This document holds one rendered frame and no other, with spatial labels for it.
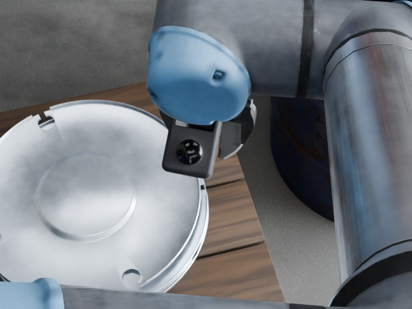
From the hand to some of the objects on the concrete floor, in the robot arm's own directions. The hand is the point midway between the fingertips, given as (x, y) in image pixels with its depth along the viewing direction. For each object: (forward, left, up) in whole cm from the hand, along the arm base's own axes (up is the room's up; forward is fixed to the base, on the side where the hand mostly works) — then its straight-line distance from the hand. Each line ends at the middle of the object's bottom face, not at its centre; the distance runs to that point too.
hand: (207, 153), depth 96 cm
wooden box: (+12, -8, -55) cm, 57 cm away
